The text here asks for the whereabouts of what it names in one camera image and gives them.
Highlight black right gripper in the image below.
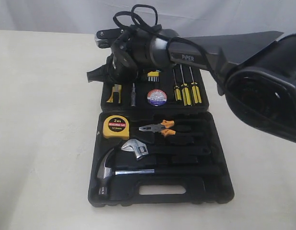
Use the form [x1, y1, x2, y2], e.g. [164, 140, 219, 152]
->
[87, 35, 138, 83]

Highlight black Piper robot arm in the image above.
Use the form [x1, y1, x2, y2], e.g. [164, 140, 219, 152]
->
[87, 26, 296, 143]

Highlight black braided cable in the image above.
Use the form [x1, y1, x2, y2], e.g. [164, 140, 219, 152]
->
[112, 4, 232, 96]

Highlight adjustable wrench black handle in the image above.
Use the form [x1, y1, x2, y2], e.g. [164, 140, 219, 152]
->
[121, 139, 211, 160]

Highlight black plastic tool case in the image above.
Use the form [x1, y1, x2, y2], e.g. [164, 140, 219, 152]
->
[88, 67, 234, 207]

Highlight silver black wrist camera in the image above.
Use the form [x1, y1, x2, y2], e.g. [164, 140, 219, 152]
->
[94, 28, 124, 48]

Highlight claw hammer black handle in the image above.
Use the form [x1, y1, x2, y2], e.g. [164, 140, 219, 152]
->
[97, 148, 221, 196]

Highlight left yellow black screwdriver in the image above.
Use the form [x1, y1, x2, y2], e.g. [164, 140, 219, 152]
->
[172, 69, 182, 101]

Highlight black electrical tape roll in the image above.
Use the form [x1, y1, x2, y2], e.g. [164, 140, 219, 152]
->
[147, 89, 167, 106]

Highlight yellow utility knife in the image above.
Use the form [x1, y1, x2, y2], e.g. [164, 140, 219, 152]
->
[106, 84, 122, 104]

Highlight orange black combination pliers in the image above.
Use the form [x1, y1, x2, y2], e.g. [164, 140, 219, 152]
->
[138, 118, 205, 138]

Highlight yellow hex key set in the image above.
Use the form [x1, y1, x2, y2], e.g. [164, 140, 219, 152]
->
[147, 70, 160, 82]

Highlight right yellow black screwdriver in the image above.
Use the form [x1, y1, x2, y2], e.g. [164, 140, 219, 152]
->
[189, 66, 202, 104]

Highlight middle yellow black screwdriver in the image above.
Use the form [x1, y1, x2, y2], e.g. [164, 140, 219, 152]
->
[180, 65, 192, 106]

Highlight yellow measuring tape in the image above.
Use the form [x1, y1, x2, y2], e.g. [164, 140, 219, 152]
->
[102, 115, 130, 140]

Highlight grey voltage tester screwdriver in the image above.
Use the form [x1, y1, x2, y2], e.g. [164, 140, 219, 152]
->
[130, 83, 136, 107]

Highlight yellow black screwdriver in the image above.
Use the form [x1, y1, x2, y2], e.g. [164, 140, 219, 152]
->
[180, 65, 192, 106]
[189, 66, 202, 104]
[172, 69, 182, 101]

